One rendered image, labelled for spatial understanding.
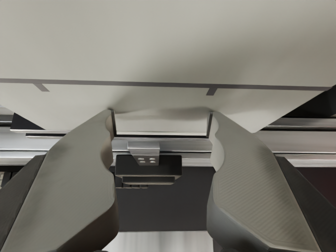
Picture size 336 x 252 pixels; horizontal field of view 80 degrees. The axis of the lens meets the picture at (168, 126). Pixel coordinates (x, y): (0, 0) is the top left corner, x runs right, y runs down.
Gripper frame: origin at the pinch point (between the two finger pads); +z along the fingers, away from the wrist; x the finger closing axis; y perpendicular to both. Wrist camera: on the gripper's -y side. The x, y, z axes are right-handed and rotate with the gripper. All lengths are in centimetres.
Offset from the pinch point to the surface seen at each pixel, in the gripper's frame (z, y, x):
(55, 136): 5.6, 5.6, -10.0
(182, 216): 28, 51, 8
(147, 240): -1.5, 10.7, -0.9
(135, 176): 15.7, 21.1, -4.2
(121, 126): 3.2, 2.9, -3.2
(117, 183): 27.0, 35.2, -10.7
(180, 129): 3.5, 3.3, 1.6
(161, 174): 15.4, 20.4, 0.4
